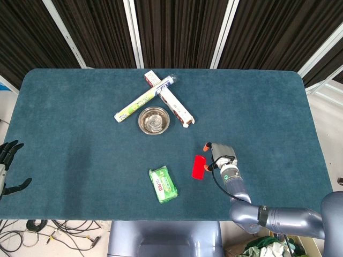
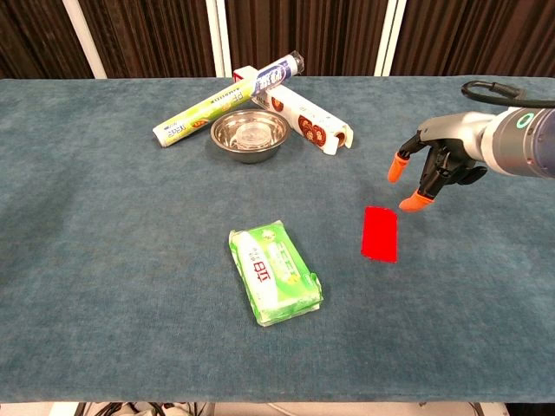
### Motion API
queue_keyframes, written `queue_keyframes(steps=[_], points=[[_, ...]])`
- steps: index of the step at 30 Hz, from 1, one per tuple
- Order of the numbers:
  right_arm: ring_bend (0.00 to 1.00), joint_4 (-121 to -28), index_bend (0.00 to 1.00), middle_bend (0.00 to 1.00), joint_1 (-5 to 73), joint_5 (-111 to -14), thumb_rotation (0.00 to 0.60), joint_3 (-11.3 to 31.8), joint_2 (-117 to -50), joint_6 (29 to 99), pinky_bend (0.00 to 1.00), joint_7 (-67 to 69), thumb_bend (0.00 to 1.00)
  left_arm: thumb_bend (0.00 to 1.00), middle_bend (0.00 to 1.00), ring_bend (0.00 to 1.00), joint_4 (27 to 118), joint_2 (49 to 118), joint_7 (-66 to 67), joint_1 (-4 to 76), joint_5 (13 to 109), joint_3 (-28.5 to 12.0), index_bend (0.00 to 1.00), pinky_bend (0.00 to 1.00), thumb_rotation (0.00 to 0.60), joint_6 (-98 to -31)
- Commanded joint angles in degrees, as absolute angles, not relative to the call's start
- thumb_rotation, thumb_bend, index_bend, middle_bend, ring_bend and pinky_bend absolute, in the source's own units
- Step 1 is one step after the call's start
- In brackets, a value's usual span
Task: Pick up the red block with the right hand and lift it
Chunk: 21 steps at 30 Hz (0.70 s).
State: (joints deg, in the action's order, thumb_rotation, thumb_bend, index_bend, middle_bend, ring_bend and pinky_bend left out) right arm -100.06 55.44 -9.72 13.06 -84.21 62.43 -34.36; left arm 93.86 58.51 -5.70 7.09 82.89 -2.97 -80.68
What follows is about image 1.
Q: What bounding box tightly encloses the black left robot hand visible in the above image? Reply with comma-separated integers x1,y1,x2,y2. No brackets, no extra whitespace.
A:
0,140,33,199

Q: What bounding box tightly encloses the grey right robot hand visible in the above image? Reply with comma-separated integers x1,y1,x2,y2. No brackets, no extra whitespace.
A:
203,142,238,172

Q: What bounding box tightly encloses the green soap package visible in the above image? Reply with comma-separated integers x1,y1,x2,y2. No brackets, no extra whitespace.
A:
148,165,178,205

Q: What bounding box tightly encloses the white red long box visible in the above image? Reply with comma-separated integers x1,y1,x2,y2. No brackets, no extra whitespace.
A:
144,70,196,129

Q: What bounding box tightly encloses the stainless steel bowl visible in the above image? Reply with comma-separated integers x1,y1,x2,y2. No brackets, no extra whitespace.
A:
138,106,170,135

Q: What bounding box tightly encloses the green white wrap roll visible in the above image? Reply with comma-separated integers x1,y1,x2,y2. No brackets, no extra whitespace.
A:
114,74,178,124

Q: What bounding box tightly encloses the teal table cloth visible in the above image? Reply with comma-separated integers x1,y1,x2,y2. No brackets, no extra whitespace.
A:
0,68,339,222

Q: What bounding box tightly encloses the blue-grey robot torso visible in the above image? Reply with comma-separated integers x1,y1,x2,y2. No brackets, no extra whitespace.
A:
107,220,225,257

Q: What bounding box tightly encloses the green white cloth pile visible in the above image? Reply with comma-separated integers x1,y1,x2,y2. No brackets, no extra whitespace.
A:
242,235,308,257

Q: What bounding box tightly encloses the black pleated curtain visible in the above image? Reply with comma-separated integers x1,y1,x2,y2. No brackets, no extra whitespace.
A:
0,0,343,90

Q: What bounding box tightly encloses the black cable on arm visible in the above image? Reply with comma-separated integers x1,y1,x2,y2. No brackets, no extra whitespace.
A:
207,157,252,202

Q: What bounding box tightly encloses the black cable bundle on floor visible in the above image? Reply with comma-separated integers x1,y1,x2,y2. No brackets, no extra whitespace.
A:
0,219,104,251

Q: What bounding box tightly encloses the white frame post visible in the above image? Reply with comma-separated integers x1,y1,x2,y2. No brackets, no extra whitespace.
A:
297,24,343,78
123,0,145,69
42,0,87,69
210,0,240,70

